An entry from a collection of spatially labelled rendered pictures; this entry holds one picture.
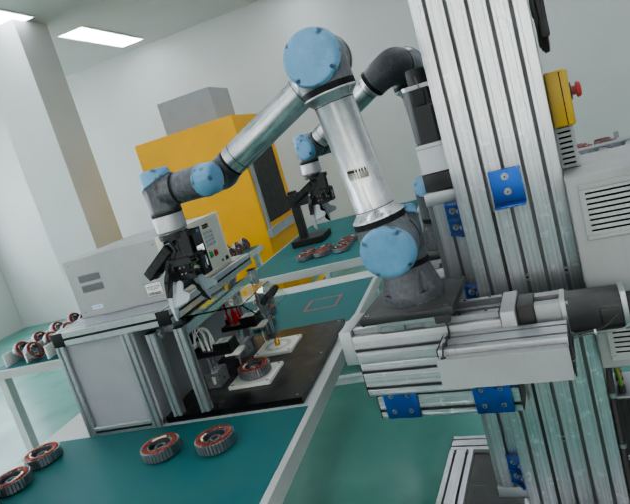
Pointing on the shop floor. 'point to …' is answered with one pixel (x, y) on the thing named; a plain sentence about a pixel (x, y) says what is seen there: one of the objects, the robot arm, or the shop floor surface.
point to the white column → (48, 139)
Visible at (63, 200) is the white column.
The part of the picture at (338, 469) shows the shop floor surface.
